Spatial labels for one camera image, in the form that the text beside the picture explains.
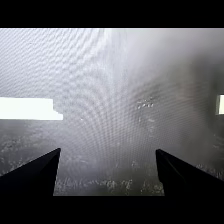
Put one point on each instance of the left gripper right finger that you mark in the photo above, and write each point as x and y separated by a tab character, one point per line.
183	178

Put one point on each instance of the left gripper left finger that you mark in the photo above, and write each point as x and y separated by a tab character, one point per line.
36	176

